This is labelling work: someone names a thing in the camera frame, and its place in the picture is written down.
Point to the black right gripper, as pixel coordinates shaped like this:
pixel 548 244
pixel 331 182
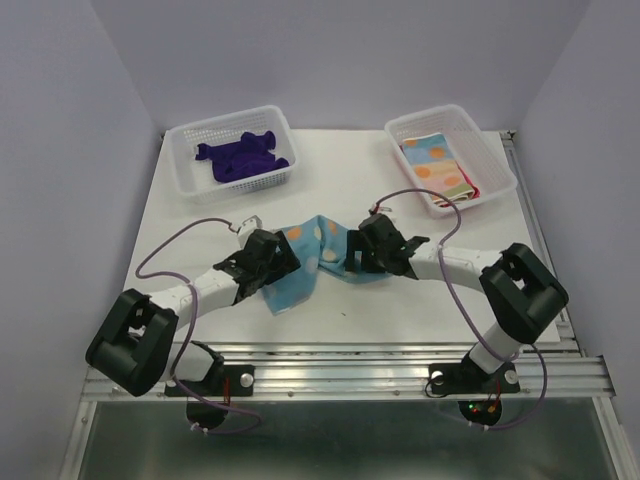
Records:
pixel 356 241

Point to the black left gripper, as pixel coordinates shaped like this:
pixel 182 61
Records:
pixel 285 264

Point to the blue dotted cartoon towel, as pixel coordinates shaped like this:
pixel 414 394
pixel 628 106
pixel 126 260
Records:
pixel 320 244

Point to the orange dotted cartoon towel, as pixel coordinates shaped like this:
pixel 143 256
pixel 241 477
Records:
pixel 436 166

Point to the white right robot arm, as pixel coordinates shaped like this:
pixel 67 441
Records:
pixel 524 296

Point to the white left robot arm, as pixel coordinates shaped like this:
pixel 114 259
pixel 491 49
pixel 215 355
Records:
pixel 134 345

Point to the white basket with towels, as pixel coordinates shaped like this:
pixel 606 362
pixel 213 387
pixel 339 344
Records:
pixel 194 180

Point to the purple towel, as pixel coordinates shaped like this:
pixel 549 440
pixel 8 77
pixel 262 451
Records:
pixel 250 156

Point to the white empty plastic basket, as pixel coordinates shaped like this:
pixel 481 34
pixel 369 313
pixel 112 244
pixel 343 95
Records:
pixel 475 155

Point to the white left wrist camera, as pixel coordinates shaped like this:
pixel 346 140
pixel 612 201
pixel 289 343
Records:
pixel 247 226

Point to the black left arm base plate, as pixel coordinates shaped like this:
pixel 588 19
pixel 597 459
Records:
pixel 235 380

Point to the aluminium rail frame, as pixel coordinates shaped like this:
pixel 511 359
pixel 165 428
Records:
pixel 339 383

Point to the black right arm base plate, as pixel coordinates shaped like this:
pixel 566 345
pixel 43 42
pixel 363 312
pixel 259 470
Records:
pixel 447 379

